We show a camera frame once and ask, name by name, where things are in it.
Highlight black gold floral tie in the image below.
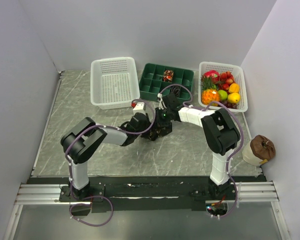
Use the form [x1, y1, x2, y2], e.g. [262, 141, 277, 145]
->
[146, 123, 172, 141]

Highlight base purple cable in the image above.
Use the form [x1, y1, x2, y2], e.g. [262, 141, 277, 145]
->
[69, 195, 114, 228]

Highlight brown paper bag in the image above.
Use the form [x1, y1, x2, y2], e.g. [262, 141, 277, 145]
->
[242, 135, 276, 167]

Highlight yellow lemon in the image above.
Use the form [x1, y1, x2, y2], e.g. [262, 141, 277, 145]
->
[227, 92, 241, 104]

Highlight orange pineapple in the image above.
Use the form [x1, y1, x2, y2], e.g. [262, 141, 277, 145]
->
[201, 75, 220, 105]

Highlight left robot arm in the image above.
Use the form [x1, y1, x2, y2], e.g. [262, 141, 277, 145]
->
[60, 112, 154, 201]

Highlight red floral rolled tie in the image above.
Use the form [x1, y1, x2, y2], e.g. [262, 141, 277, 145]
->
[162, 69, 174, 83]

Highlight pink dragon fruit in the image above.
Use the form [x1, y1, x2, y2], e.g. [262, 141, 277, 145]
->
[202, 70, 220, 84]

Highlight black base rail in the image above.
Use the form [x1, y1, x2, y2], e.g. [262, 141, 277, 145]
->
[27, 175, 266, 213]

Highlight dark grapes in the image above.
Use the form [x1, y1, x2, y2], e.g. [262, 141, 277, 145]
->
[221, 100, 237, 109]

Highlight orange fruit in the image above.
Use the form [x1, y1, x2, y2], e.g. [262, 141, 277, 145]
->
[228, 83, 240, 94]

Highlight green divided organizer tray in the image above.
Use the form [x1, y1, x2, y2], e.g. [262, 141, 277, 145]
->
[139, 63, 194, 102]

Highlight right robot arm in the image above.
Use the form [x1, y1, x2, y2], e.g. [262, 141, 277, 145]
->
[153, 93, 241, 200]

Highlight white fruit basket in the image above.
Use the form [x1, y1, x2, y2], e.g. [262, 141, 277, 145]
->
[198, 61, 248, 113]

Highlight red strawberries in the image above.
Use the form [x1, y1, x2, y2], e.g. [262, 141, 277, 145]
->
[216, 71, 235, 91]

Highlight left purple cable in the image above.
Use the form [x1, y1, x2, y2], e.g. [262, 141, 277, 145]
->
[64, 99, 157, 201]

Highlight dark striped rolled tie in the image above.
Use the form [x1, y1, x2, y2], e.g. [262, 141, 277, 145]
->
[170, 85, 181, 98]

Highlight green apple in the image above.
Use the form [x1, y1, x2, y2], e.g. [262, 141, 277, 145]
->
[218, 89, 228, 101]

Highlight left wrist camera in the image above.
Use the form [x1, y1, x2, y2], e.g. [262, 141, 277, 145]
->
[131, 101, 146, 115]

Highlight white empty plastic basket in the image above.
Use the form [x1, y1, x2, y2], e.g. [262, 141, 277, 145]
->
[90, 57, 140, 110]

